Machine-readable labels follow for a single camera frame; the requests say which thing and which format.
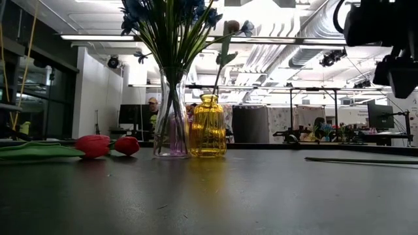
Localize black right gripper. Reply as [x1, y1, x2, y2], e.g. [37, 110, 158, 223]
[373, 45, 418, 99]

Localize dark red artificial tulip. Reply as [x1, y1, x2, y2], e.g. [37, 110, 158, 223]
[210, 20, 241, 99]

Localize amber ribbed glass vase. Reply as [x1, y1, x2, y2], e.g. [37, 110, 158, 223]
[189, 93, 228, 159]

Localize blue artificial flower bunch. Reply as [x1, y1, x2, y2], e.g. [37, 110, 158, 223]
[120, 0, 197, 154]
[156, 0, 255, 154]

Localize bright red artificial tulip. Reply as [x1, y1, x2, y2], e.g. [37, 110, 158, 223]
[304, 156, 418, 166]
[109, 136, 141, 157]
[0, 134, 112, 163]

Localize background blue flowers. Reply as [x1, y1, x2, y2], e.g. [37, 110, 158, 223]
[321, 122, 334, 142]

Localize clear glass vase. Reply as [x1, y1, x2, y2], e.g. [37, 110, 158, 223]
[153, 67, 191, 160]

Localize black computer monitor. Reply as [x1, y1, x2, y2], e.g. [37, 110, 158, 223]
[118, 104, 152, 125]
[367, 103, 395, 130]

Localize black track light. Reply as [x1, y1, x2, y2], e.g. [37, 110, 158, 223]
[319, 48, 347, 68]

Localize person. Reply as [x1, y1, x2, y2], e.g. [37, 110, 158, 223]
[147, 97, 161, 131]
[312, 116, 327, 141]

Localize ceiling light fixture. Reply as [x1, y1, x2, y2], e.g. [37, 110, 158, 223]
[59, 34, 135, 42]
[205, 36, 347, 45]

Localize black curtain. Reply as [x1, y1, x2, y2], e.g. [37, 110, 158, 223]
[231, 105, 270, 144]

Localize black ceiling spotlight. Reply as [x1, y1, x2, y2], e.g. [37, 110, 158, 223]
[106, 55, 120, 70]

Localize yellow pole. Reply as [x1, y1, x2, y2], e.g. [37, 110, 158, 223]
[11, 0, 39, 131]

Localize black metal rack frame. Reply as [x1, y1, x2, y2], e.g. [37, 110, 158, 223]
[289, 86, 341, 140]

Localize silver ventilation duct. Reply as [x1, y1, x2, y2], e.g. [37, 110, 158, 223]
[289, 0, 349, 68]

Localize black table frame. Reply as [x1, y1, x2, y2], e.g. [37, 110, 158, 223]
[0, 138, 418, 157]

